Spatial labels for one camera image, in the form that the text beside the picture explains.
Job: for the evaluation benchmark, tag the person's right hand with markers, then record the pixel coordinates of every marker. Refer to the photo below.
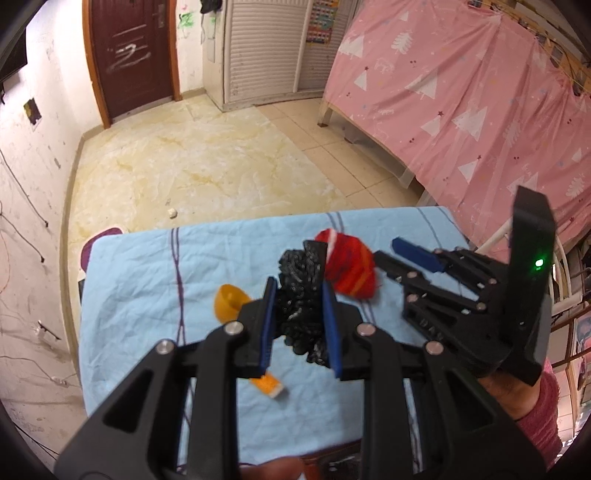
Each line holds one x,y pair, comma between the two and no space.
505,392

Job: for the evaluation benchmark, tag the dark hanging bag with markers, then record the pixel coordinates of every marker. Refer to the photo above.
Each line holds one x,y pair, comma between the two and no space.
210,4

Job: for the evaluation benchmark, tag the dark wall screen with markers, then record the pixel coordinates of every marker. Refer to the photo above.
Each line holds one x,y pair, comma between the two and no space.
11,53

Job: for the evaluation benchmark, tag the person's right forearm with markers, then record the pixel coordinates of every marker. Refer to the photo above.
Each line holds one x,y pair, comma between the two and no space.
540,415

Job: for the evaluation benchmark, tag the light blue tablecloth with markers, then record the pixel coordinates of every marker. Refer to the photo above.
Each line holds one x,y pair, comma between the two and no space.
138,300

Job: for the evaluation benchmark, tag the white louvred wardrobe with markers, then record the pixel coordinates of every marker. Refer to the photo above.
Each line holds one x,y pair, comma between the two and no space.
263,50

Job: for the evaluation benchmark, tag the black crinkly toy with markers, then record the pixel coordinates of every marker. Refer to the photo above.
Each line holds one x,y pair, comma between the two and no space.
300,295

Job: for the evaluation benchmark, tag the dark red wooden door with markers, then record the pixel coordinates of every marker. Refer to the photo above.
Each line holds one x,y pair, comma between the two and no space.
134,55

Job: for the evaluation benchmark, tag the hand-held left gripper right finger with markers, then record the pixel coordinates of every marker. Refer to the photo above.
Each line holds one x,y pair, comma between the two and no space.
333,332

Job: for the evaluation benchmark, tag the orange and white block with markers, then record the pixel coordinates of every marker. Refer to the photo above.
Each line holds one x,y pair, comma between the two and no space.
270,385

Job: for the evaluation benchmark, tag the colourful wall poster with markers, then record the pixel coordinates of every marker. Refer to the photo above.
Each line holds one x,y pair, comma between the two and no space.
323,21

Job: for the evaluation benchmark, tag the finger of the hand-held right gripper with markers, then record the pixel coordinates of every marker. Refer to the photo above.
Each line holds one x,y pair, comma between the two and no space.
401,270
418,254

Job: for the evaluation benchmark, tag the person's left hand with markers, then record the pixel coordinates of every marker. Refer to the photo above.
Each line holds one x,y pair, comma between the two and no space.
277,470

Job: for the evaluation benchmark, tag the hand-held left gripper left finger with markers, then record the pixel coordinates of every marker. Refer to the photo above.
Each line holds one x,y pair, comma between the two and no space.
268,323

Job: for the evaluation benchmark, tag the dark purple stool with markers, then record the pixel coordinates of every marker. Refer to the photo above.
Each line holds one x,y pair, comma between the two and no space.
99,240

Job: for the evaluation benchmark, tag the yellow wall socket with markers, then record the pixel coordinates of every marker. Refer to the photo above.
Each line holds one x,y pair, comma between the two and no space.
32,110

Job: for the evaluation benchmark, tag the wooden bed frame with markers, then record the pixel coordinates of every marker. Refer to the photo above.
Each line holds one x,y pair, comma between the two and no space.
324,113

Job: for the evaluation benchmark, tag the pink tree-print bed curtain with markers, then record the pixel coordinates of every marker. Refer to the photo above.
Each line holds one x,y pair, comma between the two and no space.
461,101

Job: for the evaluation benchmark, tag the red striped knitted sock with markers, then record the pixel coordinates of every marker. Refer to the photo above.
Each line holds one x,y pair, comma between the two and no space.
351,267

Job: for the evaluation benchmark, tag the white metal chair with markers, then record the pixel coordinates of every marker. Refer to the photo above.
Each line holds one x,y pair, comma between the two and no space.
496,237

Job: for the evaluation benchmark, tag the yellow plastic half shell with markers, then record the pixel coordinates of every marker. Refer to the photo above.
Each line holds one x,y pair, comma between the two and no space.
226,300

